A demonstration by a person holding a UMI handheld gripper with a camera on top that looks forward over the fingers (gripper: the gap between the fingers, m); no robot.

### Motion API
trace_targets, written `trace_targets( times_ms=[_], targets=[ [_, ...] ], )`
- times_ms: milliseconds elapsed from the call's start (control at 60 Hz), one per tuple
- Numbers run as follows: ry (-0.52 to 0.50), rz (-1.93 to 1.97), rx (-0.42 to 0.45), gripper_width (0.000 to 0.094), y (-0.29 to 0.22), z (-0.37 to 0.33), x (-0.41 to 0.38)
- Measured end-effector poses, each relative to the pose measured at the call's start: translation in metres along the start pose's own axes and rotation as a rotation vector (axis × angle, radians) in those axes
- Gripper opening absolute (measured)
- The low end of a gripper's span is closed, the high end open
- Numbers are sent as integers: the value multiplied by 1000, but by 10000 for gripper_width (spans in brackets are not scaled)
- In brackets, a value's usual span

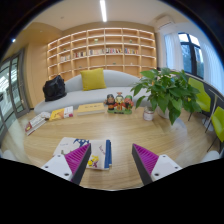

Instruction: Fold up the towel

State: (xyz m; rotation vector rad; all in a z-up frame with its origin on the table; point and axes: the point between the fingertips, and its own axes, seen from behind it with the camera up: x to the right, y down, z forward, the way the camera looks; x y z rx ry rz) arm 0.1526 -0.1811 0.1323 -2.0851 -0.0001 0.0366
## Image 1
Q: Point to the green potted plant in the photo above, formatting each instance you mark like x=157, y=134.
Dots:
x=166, y=90

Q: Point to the white air conditioner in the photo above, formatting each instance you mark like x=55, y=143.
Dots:
x=165, y=21

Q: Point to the yellow cushion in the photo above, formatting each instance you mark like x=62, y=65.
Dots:
x=93, y=79

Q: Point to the yellow and white book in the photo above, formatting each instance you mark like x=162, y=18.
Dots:
x=61, y=113

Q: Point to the small white jar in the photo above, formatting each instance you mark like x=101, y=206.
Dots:
x=148, y=115

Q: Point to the lime green chair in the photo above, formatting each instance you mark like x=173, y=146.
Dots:
x=218, y=121
x=202, y=96

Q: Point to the grey-framed glass door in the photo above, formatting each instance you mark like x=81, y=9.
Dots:
x=11, y=90

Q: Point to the white animal-print towel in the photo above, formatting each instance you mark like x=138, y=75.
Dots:
x=100, y=150

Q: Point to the colourful cartoon figurine set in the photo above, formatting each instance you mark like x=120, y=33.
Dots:
x=119, y=103

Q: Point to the black bag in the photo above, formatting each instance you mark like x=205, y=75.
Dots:
x=54, y=89

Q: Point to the white curtain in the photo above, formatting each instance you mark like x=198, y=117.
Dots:
x=171, y=50

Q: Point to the light grey curved sofa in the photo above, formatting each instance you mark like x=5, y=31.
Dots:
x=83, y=96

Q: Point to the red-covered book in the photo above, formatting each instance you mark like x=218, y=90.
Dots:
x=36, y=122

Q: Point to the yellow hardcover book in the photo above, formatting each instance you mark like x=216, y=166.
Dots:
x=91, y=108

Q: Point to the dark-framed window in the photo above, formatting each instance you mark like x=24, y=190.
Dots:
x=190, y=55

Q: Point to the round ceiling spotlight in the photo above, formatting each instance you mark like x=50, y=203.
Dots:
x=13, y=40

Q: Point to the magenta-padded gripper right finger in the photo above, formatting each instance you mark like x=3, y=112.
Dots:
x=163, y=165

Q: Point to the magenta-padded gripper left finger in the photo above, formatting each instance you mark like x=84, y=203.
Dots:
x=60, y=165

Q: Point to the wooden wall shelf unit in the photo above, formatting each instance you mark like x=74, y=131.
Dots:
x=100, y=50

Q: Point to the white chair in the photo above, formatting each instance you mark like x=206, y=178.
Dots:
x=8, y=154
x=210, y=156

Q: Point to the long ceiling light strip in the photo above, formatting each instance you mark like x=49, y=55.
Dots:
x=103, y=10

